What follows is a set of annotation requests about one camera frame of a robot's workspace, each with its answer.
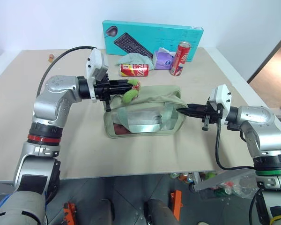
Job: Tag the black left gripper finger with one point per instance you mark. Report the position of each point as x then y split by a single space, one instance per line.
120 90
120 83

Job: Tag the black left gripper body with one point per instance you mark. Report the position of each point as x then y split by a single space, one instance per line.
101 90

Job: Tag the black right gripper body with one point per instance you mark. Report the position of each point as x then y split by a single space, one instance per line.
210 116

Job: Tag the green zip pouch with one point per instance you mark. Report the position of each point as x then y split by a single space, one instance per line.
154 93

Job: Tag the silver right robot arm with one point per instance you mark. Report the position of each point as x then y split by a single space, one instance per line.
260 122

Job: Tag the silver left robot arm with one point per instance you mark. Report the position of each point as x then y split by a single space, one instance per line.
49 105

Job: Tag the short red soda can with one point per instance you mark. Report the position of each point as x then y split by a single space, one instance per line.
133 70

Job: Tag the light green cloth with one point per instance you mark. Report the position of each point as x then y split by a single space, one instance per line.
133 58

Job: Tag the purple tissue pack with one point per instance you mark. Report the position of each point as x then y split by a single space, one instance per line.
161 61

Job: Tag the tall red soda can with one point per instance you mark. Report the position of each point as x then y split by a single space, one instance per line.
180 58

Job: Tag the small brown object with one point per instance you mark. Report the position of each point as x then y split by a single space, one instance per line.
51 57

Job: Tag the teal keyboard box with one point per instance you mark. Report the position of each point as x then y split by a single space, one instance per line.
154 32

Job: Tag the cans on floor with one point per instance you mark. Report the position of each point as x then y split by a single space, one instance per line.
182 177

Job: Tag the clear plastic bag of items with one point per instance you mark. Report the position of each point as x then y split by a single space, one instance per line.
236 184

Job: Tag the orange clamp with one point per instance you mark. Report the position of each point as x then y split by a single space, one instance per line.
177 204
69 212

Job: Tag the dark rounded shape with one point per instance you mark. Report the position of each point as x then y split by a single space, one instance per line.
159 212

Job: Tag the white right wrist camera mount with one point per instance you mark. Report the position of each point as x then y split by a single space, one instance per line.
221 93

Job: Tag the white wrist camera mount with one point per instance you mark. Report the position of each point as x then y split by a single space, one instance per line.
96 61
221 93

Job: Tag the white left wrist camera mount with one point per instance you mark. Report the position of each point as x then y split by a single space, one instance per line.
96 61

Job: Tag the grey metal bracket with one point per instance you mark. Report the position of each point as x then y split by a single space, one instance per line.
197 185

